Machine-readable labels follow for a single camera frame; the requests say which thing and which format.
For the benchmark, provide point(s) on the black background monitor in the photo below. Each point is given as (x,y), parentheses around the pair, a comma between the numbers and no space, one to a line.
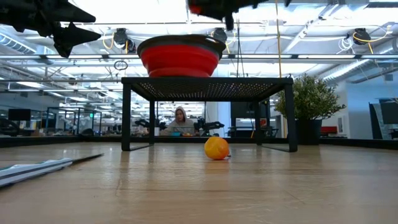
(19,115)

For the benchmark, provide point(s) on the red collapsible bowl grey rim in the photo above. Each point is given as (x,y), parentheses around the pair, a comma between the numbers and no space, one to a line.
(179,59)

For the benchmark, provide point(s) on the red background box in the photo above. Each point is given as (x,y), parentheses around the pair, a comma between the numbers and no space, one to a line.
(328,129)

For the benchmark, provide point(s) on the person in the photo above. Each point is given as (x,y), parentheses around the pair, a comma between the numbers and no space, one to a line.
(180,123)

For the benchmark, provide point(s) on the potted green artificial plant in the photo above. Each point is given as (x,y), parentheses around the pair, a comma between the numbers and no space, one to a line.
(308,99)

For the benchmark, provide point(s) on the black perforated metal shelf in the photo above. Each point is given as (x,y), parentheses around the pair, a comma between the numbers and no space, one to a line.
(205,88)

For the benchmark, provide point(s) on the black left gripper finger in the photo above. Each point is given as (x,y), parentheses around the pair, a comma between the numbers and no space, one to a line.
(74,35)
(73,14)

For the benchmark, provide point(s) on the dark background screen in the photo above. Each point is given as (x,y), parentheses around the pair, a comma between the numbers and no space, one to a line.
(385,113)

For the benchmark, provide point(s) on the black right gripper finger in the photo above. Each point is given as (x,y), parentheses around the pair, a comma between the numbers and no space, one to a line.
(202,2)
(211,14)

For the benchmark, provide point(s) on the blue background bowl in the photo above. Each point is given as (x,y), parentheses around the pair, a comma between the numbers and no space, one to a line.
(176,133)

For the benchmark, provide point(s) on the black aluminium rig frame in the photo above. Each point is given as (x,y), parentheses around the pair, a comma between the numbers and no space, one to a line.
(62,140)

